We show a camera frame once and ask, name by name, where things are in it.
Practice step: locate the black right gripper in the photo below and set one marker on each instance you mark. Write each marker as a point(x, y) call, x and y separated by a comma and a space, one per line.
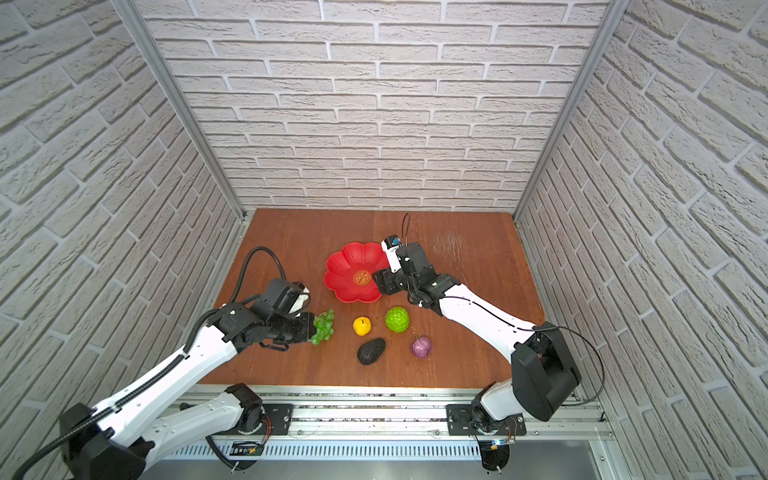
point(386, 282)

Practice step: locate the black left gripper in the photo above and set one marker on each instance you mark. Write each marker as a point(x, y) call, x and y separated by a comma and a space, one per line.
point(308, 335)

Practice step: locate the green fake grape bunch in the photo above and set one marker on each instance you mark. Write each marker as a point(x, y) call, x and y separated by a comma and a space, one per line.
point(324, 327)

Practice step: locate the green bumpy fake fruit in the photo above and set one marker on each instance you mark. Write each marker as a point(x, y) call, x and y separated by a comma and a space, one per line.
point(397, 319)

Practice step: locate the yellow fake lemon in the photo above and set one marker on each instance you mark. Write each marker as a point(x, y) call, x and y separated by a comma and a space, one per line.
point(362, 326)

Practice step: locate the purple fake fig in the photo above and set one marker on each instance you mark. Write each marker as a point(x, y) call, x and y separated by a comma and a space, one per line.
point(421, 347)

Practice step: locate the dark fake avocado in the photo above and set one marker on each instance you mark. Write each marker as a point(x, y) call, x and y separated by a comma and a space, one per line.
point(371, 351)

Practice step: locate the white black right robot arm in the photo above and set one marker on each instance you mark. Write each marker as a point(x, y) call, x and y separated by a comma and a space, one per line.
point(543, 371)

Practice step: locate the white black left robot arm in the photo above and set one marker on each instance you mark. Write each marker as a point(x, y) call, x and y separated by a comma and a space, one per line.
point(124, 435)

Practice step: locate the red flower-shaped fruit bowl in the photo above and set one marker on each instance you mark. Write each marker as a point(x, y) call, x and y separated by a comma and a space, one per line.
point(349, 272)

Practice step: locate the white slotted vent strip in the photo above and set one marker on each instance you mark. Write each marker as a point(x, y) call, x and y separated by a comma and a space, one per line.
point(353, 450)

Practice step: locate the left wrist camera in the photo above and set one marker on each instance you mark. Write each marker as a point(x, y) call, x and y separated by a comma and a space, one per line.
point(288, 298)

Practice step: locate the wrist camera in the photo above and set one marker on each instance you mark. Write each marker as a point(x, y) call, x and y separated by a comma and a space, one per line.
point(390, 246)
point(288, 298)

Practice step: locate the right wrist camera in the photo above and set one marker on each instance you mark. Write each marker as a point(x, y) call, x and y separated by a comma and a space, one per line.
point(390, 246)

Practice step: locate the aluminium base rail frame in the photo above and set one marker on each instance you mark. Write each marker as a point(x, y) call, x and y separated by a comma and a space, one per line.
point(574, 439)

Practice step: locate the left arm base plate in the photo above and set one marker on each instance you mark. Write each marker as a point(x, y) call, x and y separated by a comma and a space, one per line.
point(273, 420)

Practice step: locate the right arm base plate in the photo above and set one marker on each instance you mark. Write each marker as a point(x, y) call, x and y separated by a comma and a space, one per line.
point(468, 420)

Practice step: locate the aluminium corner post right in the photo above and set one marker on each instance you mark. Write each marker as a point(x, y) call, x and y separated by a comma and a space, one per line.
point(594, 54)

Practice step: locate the aluminium corner post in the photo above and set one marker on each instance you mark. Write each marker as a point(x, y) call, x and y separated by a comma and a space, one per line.
point(594, 54)
point(148, 46)

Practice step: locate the aluminium corner post left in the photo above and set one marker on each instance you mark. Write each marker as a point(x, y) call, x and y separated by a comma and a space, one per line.
point(148, 46)

